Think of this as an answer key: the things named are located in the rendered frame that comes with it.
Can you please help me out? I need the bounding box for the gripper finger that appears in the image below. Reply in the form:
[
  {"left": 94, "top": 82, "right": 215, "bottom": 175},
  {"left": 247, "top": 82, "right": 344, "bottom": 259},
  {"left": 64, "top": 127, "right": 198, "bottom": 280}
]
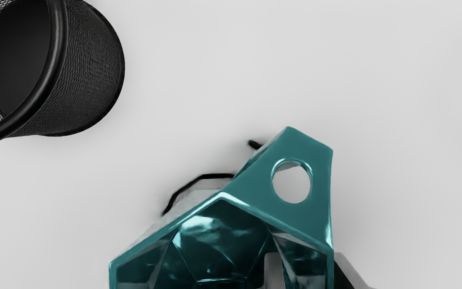
[{"left": 334, "top": 253, "right": 363, "bottom": 289}]

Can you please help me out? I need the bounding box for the teal faceted mug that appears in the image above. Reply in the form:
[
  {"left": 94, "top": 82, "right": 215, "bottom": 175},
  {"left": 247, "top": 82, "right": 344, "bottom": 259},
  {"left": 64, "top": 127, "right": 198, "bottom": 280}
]
[{"left": 109, "top": 126, "right": 334, "bottom": 289}]

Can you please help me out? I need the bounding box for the black mesh pen holder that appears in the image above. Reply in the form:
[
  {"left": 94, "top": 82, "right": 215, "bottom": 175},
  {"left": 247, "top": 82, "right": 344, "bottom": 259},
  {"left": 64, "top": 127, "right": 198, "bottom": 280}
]
[{"left": 0, "top": 0, "right": 126, "bottom": 150}]

